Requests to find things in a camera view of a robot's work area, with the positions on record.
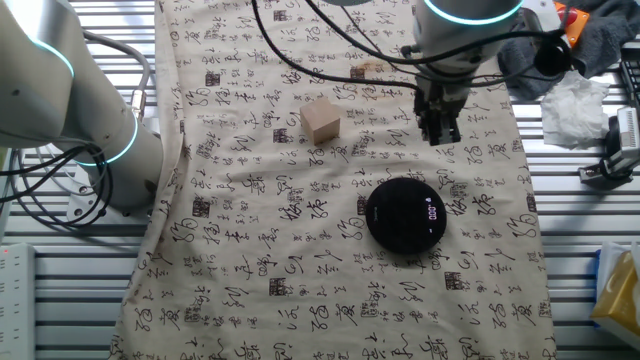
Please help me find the black base cable bundle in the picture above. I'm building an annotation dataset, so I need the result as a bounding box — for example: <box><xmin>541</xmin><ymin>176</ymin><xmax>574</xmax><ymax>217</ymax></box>
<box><xmin>0</xmin><ymin>142</ymin><xmax>115</xmax><ymax>229</ymax></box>

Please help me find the wooden block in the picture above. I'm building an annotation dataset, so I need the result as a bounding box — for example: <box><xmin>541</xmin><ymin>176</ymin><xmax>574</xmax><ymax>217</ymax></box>
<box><xmin>299</xmin><ymin>96</ymin><xmax>342</xmax><ymax>146</ymax></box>

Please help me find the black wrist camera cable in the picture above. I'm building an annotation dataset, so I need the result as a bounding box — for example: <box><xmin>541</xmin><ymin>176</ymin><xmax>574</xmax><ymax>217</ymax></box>
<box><xmin>249</xmin><ymin>0</ymin><xmax>574</xmax><ymax>94</ymax></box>

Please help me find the grey towel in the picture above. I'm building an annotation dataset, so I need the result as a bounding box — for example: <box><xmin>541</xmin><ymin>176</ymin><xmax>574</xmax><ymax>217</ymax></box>
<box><xmin>497</xmin><ymin>0</ymin><xmax>640</xmax><ymax>101</ymax></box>

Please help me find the orange emergency stop box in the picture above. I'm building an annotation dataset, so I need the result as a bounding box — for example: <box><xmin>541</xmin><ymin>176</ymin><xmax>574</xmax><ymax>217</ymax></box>
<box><xmin>553</xmin><ymin>2</ymin><xmax>591</xmax><ymax>49</ymax></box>

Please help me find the crumpled white tissue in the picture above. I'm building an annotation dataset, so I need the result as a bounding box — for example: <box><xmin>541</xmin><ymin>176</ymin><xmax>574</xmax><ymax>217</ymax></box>
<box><xmin>539</xmin><ymin>69</ymin><xmax>612</xmax><ymax>150</ymax></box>

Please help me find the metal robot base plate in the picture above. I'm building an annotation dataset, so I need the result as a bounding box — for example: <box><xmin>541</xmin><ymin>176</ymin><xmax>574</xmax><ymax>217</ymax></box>
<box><xmin>67</xmin><ymin>164</ymin><xmax>156</xmax><ymax>224</ymax></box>

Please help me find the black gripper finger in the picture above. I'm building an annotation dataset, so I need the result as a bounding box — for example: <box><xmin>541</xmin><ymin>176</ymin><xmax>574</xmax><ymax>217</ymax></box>
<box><xmin>437</xmin><ymin>112</ymin><xmax>462</xmax><ymax>147</ymax></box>
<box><xmin>419</xmin><ymin>112</ymin><xmax>441</xmax><ymax>146</ymax></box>

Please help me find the thick grey robot cable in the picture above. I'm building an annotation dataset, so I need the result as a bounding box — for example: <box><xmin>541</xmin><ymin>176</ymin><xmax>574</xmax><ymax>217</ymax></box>
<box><xmin>82</xmin><ymin>29</ymin><xmax>152</xmax><ymax>124</ymax></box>

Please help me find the black round digital scale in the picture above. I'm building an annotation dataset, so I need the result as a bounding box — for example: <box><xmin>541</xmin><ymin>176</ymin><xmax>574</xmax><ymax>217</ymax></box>
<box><xmin>364</xmin><ymin>176</ymin><xmax>448</xmax><ymax>255</ymax></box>

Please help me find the silver camera on stand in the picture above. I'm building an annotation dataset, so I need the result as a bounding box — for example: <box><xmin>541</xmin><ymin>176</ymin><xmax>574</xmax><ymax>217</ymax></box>
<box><xmin>578</xmin><ymin>107</ymin><xmax>640</xmax><ymax>190</ymax></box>

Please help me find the white power strip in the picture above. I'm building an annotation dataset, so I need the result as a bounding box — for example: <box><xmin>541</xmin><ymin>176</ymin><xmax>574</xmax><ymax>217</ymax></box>
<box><xmin>0</xmin><ymin>243</ymin><xmax>37</xmax><ymax>360</ymax></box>

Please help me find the black keyboard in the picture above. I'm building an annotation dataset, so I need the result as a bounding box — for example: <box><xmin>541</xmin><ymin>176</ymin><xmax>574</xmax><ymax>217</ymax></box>
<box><xmin>618</xmin><ymin>42</ymin><xmax>640</xmax><ymax>109</ymax></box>

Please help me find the beige calligraphy print cloth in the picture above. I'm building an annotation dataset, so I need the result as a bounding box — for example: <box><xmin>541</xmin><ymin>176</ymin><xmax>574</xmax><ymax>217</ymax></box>
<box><xmin>107</xmin><ymin>0</ymin><xmax>559</xmax><ymax>360</ymax></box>

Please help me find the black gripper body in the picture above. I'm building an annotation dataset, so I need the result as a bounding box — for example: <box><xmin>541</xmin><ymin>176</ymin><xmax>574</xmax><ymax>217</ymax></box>
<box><xmin>413</xmin><ymin>74</ymin><xmax>471</xmax><ymax>119</ymax></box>

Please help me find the yellow tissue pack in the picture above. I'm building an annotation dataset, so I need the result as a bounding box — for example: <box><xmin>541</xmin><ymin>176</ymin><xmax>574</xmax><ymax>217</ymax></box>
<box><xmin>589</xmin><ymin>241</ymin><xmax>640</xmax><ymax>337</ymax></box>

